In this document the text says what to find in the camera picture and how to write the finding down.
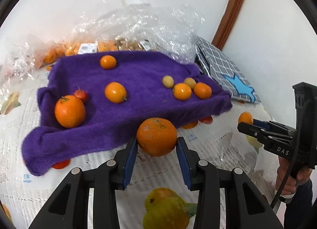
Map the small orange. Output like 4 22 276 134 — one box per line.
238 111 254 125
193 82 212 100
100 55 117 70
173 83 192 101

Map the small clear plastic bag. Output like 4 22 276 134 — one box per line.
0 35 62 83

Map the brown wooden door frame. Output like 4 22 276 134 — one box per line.
210 0 253 49

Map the pile of bagged brown fruits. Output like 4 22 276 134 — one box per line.
116 36 150 52

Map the medium orange with stem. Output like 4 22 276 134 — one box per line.
104 82 127 104

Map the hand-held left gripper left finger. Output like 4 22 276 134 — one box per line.
28 137 138 229

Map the small red fruit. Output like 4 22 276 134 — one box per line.
74 87 88 103

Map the large clear plastic bag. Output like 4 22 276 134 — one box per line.
62 0 206 65

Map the pile of bagged oranges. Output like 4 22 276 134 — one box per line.
35 41 119 62

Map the person's right hand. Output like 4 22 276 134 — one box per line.
276 156 311 196

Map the purple towel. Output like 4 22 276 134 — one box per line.
21 51 233 177

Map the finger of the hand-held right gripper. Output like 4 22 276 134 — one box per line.
253 120 295 133
237 122 269 145

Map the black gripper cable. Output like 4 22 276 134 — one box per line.
270 100 310 208

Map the large smooth orange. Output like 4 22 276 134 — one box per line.
54 95 86 128

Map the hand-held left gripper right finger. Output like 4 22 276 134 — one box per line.
176 137 284 229

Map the person's right forearm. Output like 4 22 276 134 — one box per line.
281 180 314 229

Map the large bumpy orange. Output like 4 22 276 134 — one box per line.
136 118 178 157

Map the grey checked cloth blue star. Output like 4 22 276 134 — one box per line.
196 35 262 104

